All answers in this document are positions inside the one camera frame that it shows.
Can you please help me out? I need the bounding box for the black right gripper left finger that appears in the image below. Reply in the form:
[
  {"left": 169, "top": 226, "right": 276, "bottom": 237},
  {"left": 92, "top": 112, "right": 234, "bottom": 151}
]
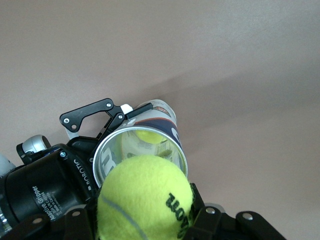
[{"left": 4, "top": 189, "right": 101, "bottom": 240}]

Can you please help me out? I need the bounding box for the brown table cover sheet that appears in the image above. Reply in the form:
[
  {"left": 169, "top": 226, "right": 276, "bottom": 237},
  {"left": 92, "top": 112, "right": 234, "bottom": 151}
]
[{"left": 0, "top": 0, "right": 320, "bottom": 240}]

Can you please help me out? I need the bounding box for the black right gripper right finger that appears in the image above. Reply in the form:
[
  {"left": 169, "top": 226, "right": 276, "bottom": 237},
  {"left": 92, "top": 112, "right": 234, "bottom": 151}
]
[{"left": 184, "top": 183, "right": 287, "bottom": 240}]

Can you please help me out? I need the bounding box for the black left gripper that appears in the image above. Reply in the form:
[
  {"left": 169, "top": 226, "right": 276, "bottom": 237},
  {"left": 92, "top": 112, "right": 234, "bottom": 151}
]
[{"left": 4, "top": 98, "right": 153, "bottom": 223}]

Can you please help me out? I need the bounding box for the clear tennis ball can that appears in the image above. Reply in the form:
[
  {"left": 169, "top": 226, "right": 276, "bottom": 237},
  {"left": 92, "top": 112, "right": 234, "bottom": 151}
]
[{"left": 92, "top": 99, "right": 188, "bottom": 188}]

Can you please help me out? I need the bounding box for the yellow-green tennis ball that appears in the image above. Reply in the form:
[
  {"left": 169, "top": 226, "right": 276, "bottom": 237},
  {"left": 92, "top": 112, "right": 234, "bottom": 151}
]
[
  {"left": 136, "top": 129, "right": 163, "bottom": 145},
  {"left": 96, "top": 154, "right": 195, "bottom": 240}
]

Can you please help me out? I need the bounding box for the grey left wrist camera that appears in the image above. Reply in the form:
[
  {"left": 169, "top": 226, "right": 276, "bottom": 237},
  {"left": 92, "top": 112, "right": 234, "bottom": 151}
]
[{"left": 16, "top": 134, "right": 52, "bottom": 166}]

